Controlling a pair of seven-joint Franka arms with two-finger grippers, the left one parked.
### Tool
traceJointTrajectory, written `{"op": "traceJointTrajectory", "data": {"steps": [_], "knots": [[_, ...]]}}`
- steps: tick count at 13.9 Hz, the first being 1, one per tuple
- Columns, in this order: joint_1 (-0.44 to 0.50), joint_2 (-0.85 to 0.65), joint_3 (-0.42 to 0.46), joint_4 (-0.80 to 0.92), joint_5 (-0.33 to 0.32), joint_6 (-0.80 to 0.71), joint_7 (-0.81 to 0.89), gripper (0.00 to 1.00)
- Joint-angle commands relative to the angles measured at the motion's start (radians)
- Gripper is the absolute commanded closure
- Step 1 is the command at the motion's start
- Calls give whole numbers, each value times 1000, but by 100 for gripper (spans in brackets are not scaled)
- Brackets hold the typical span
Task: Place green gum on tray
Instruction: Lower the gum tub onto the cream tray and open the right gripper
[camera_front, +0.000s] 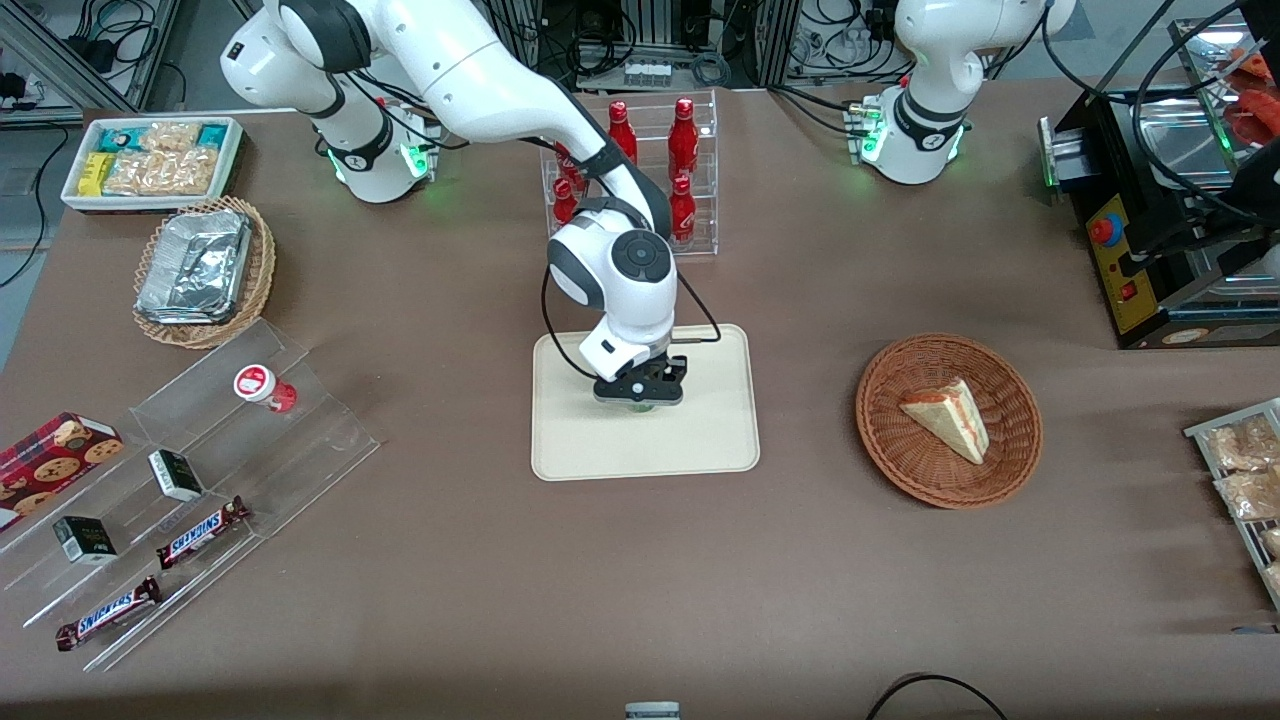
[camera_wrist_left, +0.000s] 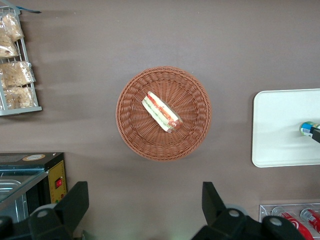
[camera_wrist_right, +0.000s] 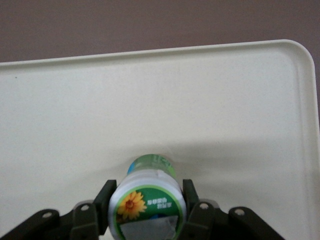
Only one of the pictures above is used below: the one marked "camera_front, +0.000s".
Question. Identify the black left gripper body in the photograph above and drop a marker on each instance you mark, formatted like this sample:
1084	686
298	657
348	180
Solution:
1262	172

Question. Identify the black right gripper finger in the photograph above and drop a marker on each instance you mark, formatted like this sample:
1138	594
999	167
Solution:
606	390
677	366

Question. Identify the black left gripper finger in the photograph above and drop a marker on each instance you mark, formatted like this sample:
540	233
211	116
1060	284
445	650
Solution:
1190	243

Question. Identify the green gum bottle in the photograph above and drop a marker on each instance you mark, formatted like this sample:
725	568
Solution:
640	407

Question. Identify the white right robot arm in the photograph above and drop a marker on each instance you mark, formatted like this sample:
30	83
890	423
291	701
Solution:
480	70

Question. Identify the beige plastic tray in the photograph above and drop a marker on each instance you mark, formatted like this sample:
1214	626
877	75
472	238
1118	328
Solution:
720	430

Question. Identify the shiny metal tray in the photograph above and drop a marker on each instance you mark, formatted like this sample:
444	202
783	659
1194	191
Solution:
1185	150

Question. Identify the tray of packaged snacks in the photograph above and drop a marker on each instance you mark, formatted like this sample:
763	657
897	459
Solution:
1200	432

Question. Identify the red gum bottle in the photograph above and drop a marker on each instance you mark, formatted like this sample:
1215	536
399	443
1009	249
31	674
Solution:
264	387

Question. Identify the silver foil tray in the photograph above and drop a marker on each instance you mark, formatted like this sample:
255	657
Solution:
195	265

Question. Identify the red orange food pack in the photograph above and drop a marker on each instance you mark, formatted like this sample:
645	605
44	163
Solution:
1255	105

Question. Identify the black machine with red button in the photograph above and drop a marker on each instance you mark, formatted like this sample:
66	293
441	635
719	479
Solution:
1110	290

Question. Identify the clear acrylic bottle rack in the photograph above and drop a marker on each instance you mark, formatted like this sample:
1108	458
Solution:
705	215

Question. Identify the red cola bottle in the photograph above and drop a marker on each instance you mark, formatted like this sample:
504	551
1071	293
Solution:
683	140
683	212
563	165
563	203
623	130

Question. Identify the clear bag of snacks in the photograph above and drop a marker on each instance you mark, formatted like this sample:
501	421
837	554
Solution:
1252	495
1240	445

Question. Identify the round brown wicker basket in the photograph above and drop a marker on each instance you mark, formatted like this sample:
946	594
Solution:
900	440

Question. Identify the triangle sandwich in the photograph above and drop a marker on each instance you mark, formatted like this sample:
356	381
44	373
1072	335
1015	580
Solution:
950	415

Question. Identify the clear acrylic stepped display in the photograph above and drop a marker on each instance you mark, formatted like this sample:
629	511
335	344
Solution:
300	450

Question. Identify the small grey device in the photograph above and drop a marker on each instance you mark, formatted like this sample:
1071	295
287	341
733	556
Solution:
652	711

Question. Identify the light wicker basket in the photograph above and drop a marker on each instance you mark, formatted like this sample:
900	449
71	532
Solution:
262	270

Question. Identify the Snickers chocolate bar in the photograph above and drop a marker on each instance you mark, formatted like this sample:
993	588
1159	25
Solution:
108	613
203	532

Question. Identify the small black box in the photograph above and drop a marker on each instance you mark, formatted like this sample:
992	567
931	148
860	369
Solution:
85	540
176	476

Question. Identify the teal snack packet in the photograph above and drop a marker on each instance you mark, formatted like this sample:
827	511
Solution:
212	136
120	139

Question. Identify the large clear cracker bag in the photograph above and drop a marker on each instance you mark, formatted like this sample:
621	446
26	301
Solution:
165	173

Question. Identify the small clear cracker bag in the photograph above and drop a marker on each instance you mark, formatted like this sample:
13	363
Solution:
170	136

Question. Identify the yellow snack bar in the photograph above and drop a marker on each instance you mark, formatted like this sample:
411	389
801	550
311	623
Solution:
95	173

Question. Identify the red cookie box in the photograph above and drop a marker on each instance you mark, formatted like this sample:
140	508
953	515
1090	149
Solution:
50	462

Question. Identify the white snack bin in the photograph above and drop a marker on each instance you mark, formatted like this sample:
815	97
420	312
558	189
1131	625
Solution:
75	195

